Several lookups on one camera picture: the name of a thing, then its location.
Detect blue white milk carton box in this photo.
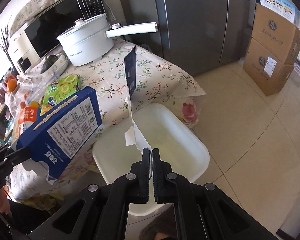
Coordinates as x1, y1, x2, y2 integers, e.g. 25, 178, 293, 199
16, 86, 102, 184

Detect yellow wrapper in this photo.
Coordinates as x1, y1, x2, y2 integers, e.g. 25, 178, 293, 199
30, 101, 53, 115

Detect green snack bag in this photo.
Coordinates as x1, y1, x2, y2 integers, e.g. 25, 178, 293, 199
42, 74, 81, 106

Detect white plastic trash bin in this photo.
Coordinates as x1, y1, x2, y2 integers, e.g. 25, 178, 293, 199
93, 103, 210, 227

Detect person's left hand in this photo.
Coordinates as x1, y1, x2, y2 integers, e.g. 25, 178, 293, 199
0, 187, 12, 218

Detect brown fuzzy slipper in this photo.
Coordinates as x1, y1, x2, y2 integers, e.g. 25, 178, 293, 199
139, 205, 177, 240

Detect small tangerine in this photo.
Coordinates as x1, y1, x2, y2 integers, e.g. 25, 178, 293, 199
20, 102, 26, 109

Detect large orange fruit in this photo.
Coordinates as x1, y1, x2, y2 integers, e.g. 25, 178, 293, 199
7, 79, 18, 93

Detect white stacked plate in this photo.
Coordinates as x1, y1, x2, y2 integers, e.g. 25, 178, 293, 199
41, 57, 69, 79

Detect white ceramic bowl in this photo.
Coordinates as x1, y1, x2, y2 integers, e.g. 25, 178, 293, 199
40, 53, 69, 75

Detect dark green squash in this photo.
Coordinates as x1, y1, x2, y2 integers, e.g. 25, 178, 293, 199
41, 54, 58, 73

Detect dried branches in vase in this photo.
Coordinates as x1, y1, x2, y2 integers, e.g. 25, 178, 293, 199
0, 25, 15, 69

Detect black microwave oven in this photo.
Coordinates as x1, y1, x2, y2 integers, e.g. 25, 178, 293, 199
25, 0, 105, 58

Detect white electric cooking pot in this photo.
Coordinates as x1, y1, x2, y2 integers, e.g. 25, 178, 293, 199
57, 14, 158, 67

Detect floral tablecloth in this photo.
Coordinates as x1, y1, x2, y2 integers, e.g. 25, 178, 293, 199
9, 38, 206, 200

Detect lower cardboard box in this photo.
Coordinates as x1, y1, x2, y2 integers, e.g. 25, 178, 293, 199
243, 38, 294, 96

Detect cardboard box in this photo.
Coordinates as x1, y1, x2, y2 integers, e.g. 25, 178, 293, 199
243, 38, 294, 96
252, 4, 300, 65

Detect grey refrigerator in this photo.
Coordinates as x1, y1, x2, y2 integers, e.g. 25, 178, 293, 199
120, 0, 256, 75

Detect upper cardboard box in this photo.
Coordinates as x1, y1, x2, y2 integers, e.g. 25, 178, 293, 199
252, 4, 300, 65

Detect blue white leaflet box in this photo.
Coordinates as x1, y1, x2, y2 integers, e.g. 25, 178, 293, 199
261, 0, 296, 23

